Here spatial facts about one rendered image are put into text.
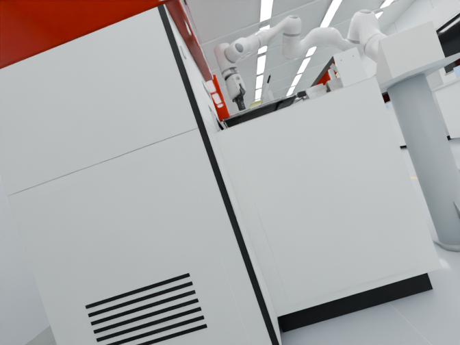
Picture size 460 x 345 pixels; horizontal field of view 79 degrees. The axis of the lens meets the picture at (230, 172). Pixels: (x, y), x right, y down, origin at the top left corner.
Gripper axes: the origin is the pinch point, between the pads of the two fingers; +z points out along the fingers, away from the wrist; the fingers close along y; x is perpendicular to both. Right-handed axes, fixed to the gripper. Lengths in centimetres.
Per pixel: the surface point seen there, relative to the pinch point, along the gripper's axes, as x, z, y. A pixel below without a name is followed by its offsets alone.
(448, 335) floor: 2, 96, -65
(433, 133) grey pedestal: -59, 43, -49
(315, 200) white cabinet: 8, 50, -36
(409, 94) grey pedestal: -57, 22, -46
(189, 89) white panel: 43, 1, -37
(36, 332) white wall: 125, 84, 106
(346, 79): -19, 10, -46
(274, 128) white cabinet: 12.3, 19.5, -33.0
